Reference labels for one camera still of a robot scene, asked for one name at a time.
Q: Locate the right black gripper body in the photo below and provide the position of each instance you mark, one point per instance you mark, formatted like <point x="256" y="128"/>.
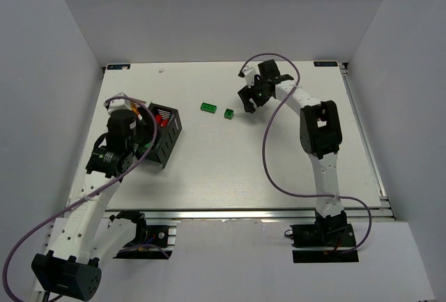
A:
<point x="254" y="93"/>

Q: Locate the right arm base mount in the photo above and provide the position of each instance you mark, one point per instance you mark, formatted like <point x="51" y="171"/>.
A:
<point x="328" y="240"/>

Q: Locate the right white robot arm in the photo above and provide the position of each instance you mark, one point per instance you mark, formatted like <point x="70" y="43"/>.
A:
<point x="320" y="131"/>

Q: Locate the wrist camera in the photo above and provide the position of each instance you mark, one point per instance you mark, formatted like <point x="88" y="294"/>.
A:
<point x="118" y="102"/>
<point x="248" y="74"/>

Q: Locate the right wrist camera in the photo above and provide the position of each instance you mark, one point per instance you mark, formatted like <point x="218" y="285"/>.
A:
<point x="248" y="74"/>

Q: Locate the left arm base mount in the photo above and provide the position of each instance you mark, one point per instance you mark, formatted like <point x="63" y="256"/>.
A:
<point x="150" y="241"/>

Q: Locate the dark green lego brick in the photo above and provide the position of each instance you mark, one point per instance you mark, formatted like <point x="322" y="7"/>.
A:
<point x="228" y="114"/>

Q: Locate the corner label sticker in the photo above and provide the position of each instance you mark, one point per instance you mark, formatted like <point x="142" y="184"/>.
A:
<point x="124" y="66"/>
<point x="325" y="64"/>

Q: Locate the left corner label sticker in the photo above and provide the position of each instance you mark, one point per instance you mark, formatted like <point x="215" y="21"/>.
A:
<point x="124" y="66"/>

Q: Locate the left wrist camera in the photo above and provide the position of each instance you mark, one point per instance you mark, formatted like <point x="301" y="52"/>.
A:
<point x="118" y="102"/>

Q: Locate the right corner label sticker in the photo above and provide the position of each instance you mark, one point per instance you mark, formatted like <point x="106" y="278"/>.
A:
<point x="325" y="64"/>

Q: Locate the white slotted container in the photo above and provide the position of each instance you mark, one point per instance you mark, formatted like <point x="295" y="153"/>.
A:
<point x="137" y="106"/>

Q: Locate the green long lego brick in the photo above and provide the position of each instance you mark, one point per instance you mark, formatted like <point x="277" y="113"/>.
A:
<point x="206" y="107"/>

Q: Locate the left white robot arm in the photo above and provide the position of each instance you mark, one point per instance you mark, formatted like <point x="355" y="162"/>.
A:
<point x="73" y="264"/>

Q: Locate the black slotted container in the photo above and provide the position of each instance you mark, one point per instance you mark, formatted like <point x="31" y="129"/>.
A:
<point x="166" y="137"/>

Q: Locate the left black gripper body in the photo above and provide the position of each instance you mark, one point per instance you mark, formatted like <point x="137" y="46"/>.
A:
<point x="143" y="138"/>

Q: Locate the red arched lego brick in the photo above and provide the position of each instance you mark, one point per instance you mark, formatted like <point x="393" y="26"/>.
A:
<point x="158" y="119"/>

